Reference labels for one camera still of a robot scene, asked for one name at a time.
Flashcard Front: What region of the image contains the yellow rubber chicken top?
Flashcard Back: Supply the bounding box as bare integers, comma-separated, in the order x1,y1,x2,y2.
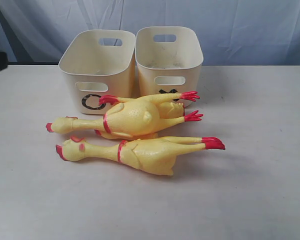
45,91,204,138

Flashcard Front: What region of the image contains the yellow rubber chicken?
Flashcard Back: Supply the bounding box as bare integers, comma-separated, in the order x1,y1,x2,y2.
55,136,226,176
45,91,204,138

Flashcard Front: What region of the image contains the broken chicken body piece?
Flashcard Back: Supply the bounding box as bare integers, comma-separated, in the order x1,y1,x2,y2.
94,94,185,140

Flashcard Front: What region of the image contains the yellow rubber chicken front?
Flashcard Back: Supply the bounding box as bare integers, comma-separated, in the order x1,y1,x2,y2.
55,136,226,176

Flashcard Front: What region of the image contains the cream bin marked X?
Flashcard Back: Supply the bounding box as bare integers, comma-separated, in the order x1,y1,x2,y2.
135,26,204,96

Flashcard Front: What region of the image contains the cream bin marked O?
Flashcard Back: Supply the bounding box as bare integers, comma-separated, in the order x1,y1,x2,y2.
58,29,136,115

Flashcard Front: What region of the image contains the blue backdrop curtain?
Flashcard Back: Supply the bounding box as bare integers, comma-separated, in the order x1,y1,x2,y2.
0,0,300,65

